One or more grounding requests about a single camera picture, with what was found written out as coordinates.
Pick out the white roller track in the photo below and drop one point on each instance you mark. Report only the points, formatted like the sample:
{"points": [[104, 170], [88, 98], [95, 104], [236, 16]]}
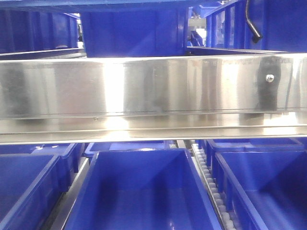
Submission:
{"points": [[200, 160]]}

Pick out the blue bin lower left front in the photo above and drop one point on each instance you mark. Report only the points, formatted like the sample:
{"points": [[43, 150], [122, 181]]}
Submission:
{"points": [[29, 189]]}

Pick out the blue bin lower centre front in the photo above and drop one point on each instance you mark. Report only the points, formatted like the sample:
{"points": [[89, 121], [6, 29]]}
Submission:
{"points": [[142, 190]]}

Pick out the stainless steel shelf rail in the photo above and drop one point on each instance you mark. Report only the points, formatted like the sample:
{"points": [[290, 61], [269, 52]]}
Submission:
{"points": [[148, 98]]}

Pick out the blue bin lower right front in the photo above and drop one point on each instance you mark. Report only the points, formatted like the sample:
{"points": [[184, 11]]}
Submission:
{"points": [[264, 190]]}

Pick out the dark blue bin upper left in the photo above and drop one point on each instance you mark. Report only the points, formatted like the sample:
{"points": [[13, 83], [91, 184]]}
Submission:
{"points": [[22, 31]]}

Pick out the blue bin lower centre back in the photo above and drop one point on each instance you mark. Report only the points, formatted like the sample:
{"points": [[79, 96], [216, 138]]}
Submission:
{"points": [[95, 147]]}

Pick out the dark blue bin upper right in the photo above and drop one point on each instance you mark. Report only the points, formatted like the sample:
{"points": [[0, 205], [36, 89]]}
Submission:
{"points": [[278, 25]]}

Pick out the blue bin lower left back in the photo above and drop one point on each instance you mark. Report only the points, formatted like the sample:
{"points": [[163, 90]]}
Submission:
{"points": [[69, 158]]}

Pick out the blue bin lower right back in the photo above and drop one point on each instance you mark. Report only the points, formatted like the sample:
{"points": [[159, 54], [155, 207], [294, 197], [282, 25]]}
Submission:
{"points": [[249, 144]]}

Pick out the rail screw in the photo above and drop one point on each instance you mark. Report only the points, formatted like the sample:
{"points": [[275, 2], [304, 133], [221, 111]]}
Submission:
{"points": [[269, 78]]}

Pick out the dark blue bin upper centre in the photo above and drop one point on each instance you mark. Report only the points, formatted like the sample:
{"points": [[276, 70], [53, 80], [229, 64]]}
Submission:
{"points": [[147, 33]]}

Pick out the dark blue bin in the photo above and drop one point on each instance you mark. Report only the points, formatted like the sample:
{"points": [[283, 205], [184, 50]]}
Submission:
{"points": [[22, 31], [147, 33], [278, 25]]}

